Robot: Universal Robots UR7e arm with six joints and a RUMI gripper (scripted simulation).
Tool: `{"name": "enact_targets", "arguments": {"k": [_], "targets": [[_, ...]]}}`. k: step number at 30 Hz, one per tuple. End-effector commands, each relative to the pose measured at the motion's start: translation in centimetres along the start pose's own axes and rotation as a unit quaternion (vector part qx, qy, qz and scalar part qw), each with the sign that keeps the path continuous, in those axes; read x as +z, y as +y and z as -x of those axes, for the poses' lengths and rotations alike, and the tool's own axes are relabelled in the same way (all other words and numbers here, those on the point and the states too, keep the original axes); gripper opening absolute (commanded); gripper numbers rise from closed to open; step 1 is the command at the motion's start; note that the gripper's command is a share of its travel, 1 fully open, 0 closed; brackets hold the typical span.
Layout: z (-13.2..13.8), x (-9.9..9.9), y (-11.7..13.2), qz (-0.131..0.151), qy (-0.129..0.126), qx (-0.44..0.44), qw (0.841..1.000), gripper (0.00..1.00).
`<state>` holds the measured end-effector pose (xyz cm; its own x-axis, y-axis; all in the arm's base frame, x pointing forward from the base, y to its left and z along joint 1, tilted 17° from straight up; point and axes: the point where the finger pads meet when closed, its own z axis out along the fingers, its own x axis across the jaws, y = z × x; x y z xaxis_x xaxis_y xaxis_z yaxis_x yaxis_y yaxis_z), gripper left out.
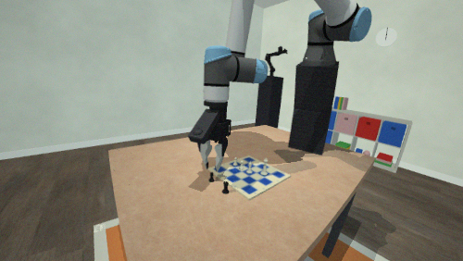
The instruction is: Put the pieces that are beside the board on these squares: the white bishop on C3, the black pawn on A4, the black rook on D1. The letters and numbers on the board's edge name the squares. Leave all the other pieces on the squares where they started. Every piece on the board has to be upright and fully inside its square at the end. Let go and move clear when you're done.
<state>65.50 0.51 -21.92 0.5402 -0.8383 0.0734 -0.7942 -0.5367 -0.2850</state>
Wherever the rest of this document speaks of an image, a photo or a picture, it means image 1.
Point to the blue and cream chessboard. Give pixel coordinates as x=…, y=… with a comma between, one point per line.
x=249, y=185

